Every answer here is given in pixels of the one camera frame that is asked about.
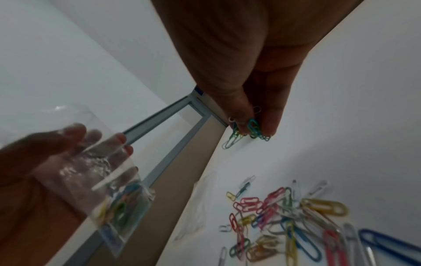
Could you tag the person's left hand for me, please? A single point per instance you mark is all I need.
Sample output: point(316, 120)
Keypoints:
point(26, 194)

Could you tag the person's right hand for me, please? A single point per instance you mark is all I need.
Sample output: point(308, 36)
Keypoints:
point(246, 52)

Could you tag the clear zip plastic bag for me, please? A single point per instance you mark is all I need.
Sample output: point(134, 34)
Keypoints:
point(82, 161)
point(197, 207)

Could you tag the small bunch of paper clips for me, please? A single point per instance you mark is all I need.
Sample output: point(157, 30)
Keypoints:
point(253, 127)

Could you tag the bundle of colourful paper clips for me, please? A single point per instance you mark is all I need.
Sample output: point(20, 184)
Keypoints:
point(121, 205)

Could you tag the pile of colourful paper clips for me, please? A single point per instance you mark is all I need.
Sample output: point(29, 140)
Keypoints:
point(279, 207)

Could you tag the glass topped desk partition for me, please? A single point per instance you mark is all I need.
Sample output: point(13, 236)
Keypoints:
point(187, 168)

